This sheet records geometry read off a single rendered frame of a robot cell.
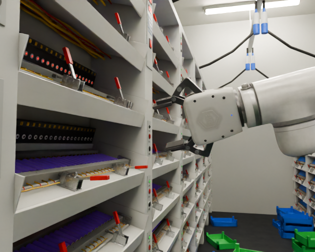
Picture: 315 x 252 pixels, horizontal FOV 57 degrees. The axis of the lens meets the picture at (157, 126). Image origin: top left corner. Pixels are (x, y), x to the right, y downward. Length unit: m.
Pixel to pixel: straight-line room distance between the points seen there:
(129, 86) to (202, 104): 0.49
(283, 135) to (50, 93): 0.41
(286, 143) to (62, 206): 0.41
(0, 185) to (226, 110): 0.39
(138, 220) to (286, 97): 0.65
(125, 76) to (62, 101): 0.52
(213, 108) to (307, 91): 0.16
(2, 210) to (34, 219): 0.08
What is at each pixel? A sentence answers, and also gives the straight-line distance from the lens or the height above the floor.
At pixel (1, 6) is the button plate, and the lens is 0.44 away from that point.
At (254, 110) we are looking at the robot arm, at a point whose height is 1.07.
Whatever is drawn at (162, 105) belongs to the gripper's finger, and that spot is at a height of 1.09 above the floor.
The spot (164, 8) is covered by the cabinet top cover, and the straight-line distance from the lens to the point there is 1.61.
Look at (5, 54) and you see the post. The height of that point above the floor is 1.13.
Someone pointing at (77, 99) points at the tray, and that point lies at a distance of 0.58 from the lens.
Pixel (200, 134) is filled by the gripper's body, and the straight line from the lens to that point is 0.57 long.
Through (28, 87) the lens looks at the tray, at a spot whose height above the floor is 1.09.
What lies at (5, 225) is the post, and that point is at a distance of 0.43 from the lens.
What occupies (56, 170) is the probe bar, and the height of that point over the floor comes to 0.96.
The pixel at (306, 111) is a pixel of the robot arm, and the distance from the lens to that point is 0.57.
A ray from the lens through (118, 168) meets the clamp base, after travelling 0.83.
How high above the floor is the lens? 1.01
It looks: 4 degrees up
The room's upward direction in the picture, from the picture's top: straight up
